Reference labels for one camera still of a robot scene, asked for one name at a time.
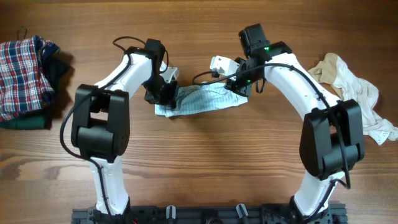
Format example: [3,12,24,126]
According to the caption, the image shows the left grey rail clip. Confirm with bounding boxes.
[166,205,176,220]

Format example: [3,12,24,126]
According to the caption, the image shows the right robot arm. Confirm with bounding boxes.
[226,24,365,223]

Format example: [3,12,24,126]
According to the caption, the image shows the light blue striped baby pants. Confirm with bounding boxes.
[155,83,248,118]

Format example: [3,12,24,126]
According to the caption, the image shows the right grey rail clip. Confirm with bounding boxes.
[236,203,248,219]

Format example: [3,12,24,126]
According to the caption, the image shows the left black camera cable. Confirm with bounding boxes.
[58,35,170,218]

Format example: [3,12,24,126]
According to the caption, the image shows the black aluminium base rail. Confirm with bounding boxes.
[70,203,348,224]

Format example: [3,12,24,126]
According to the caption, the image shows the red plaid folded garment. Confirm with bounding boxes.
[1,35,58,122]

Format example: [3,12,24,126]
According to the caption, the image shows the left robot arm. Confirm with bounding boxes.
[70,39,178,222]

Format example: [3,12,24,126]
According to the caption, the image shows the dark green folded garment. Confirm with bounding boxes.
[1,106,53,130]

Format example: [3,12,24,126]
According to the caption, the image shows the grey rail clip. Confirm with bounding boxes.
[166,205,176,220]
[236,203,248,219]

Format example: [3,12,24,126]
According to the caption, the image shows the navy dark folded garment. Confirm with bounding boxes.
[32,35,70,105]

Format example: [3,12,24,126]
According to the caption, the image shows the beige and white baby shirt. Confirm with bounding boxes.
[308,53,397,145]

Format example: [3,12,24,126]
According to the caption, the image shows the black camera cable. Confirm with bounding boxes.
[58,35,170,218]
[192,62,351,222]

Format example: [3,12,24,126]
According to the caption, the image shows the right black camera cable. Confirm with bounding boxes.
[192,62,351,222]

